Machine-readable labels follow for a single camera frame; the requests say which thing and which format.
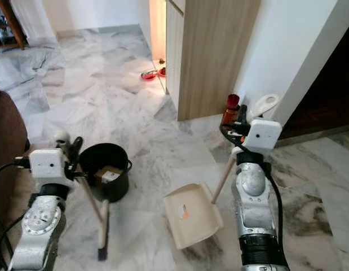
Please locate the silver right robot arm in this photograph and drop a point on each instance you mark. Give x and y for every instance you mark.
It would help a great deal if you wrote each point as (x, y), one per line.
(253, 192)

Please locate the brown wooden shelf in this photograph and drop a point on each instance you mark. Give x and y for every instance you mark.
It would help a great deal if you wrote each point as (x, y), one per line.
(2, 28)

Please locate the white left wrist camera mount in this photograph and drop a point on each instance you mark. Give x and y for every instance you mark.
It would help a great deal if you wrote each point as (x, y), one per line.
(47, 165)

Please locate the white curtain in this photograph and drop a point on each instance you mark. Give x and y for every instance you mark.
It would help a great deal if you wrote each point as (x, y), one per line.
(33, 22)

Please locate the black round bin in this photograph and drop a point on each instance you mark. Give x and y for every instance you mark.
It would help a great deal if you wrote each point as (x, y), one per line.
(118, 189)

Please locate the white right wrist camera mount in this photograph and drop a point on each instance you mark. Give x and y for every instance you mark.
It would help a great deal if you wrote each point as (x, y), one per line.
(264, 134)

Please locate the dark brown sofa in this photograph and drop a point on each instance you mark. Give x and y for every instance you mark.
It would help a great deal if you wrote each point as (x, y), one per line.
(8, 158)

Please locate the light wood cabinet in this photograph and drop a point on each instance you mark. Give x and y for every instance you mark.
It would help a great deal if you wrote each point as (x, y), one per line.
(213, 56)

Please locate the red pet bowl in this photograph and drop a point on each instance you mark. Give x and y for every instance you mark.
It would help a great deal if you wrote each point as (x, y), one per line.
(162, 71)
(149, 75)

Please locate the red bottle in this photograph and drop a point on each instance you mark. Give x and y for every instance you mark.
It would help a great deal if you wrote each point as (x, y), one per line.
(230, 110)

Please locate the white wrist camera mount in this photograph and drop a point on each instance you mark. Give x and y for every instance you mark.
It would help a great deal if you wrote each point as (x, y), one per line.
(47, 165)
(264, 134)

